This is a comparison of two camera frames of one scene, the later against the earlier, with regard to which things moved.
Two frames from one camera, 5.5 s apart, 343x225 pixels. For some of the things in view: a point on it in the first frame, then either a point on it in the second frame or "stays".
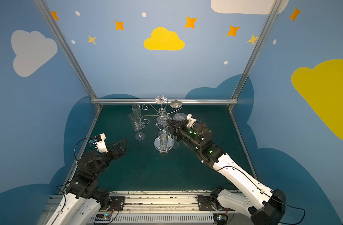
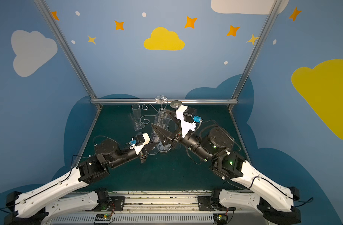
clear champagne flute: x=136 y=109 stays
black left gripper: x=111 y=149 -> x=144 y=152
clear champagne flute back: x=160 y=99 stays
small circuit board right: x=220 y=218 stays
